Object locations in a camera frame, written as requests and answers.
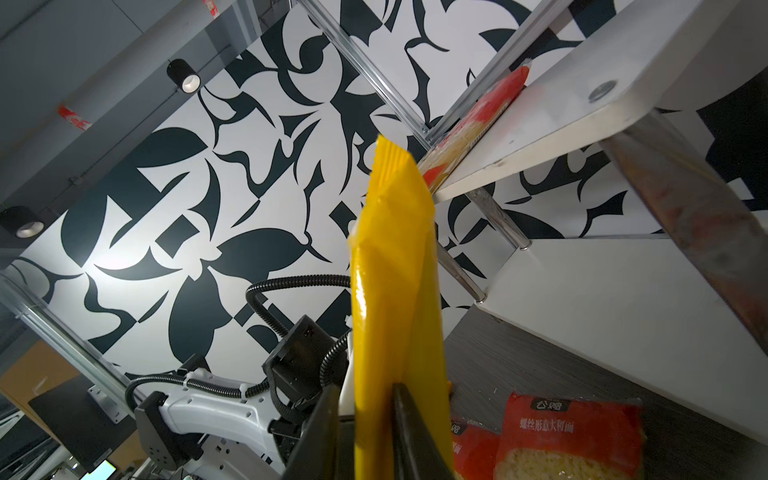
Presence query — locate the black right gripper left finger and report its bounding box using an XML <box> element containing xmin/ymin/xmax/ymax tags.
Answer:
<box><xmin>281</xmin><ymin>384</ymin><xmax>341</xmax><ymax>480</ymax></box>

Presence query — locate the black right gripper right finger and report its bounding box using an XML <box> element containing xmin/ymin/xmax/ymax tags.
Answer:
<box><xmin>392</xmin><ymin>383</ymin><xmax>454</xmax><ymax>480</ymax></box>

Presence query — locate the yellow spaghetti bag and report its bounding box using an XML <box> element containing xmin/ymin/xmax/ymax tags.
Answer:
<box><xmin>349</xmin><ymin>136</ymin><xmax>453</xmax><ymax>479</ymax></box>

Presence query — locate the red macaroni bag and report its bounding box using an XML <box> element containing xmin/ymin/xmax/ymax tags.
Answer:
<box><xmin>494</xmin><ymin>393</ymin><xmax>645</xmax><ymax>479</ymax></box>
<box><xmin>419</xmin><ymin>59</ymin><xmax>532</xmax><ymax>194</ymax></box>

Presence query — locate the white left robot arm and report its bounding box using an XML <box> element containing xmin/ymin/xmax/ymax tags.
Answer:
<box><xmin>125</xmin><ymin>274</ymin><xmax>354</xmax><ymax>479</ymax></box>

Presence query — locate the white two-tier shelf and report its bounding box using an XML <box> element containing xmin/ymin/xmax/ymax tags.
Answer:
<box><xmin>437</xmin><ymin>1</ymin><xmax>767</xmax><ymax>441</ymax></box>

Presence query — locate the red noodle bag long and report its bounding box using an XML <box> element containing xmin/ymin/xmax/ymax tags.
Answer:
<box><xmin>451</xmin><ymin>418</ymin><xmax>500</xmax><ymax>480</ymax></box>

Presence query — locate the black ceiling spotlight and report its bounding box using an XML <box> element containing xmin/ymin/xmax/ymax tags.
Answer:
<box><xmin>1</xmin><ymin>206</ymin><xmax>45</xmax><ymax>239</ymax></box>
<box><xmin>166</xmin><ymin>59</ymin><xmax>202</xmax><ymax>94</ymax></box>

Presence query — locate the aluminium frame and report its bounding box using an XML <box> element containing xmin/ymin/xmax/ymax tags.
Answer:
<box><xmin>1</xmin><ymin>1</ymin><xmax>570</xmax><ymax>401</ymax></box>

